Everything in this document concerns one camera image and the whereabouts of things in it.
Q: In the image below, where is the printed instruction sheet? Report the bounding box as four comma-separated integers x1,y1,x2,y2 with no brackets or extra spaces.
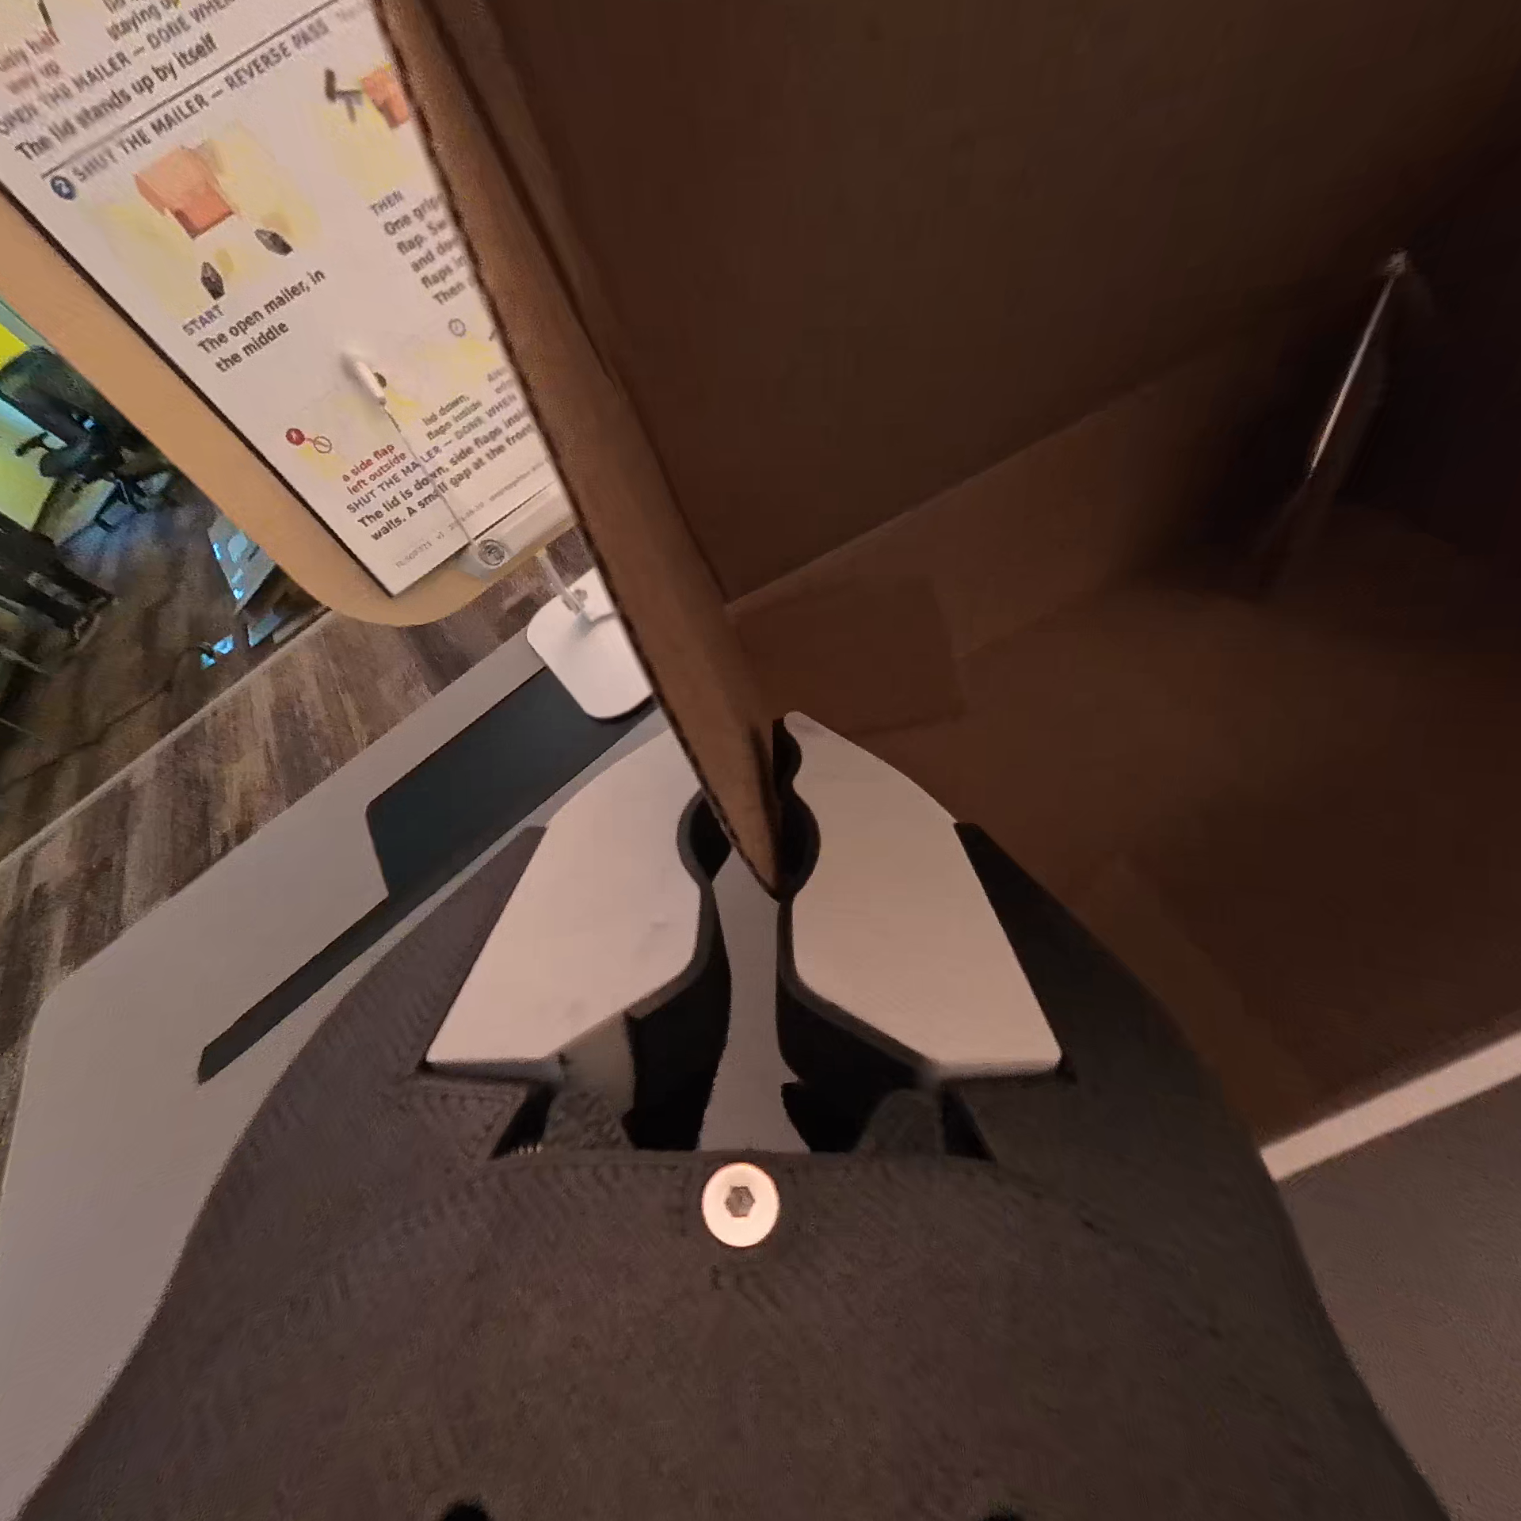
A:
0,0,574,595

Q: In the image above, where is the instruction poster with smiley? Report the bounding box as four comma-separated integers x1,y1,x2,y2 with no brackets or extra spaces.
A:
0,189,596,628

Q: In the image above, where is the pale flat carton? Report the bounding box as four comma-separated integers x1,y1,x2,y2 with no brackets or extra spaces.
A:
209,519,277,610

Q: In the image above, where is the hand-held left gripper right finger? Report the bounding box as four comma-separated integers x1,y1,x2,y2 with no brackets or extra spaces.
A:
770,713,1063,1149

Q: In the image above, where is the cardboard mailer box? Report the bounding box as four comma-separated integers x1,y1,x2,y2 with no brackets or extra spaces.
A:
373,0,1521,1178

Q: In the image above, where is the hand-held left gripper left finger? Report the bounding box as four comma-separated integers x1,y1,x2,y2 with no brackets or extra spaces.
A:
426,736,732,1147

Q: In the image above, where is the black office chair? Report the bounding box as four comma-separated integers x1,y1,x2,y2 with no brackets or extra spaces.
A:
0,347,162,535

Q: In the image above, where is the white document stand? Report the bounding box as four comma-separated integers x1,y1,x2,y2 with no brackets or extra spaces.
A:
469,534,658,722

